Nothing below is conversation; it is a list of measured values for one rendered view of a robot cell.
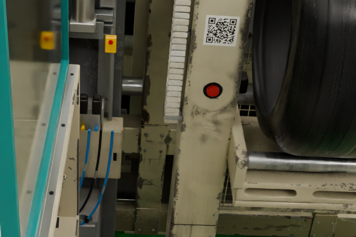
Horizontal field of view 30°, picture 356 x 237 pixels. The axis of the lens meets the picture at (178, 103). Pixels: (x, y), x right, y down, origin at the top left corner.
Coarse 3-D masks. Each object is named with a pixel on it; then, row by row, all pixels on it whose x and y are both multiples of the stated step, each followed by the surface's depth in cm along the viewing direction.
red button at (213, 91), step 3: (210, 87) 156; (213, 87) 156; (216, 87) 156; (207, 90) 156; (210, 90) 156; (213, 90) 156; (216, 90) 156; (207, 93) 157; (210, 93) 157; (213, 93) 157; (216, 93) 157; (213, 96) 157
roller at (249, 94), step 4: (248, 92) 184; (252, 92) 184; (240, 96) 183; (244, 96) 183; (248, 96) 183; (252, 96) 183; (240, 100) 183; (244, 100) 183; (248, 100) 183; (252, 100) 184; (240, 104) 185; (244, 104) 185; (248, 104) 185; (252, 104) 185
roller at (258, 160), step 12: (252, 156) 160; (264, 156) 160; (276, 156) 161; (288, 156) 161; (300, 156) 162; (252, 168) 161; (264, 168) 161; (276, 168) 161; (288, 168) 161; (300, 168) 161; (312, 168) 162; (324, 168) 162; (336, 168) 162; (348, 168) 162
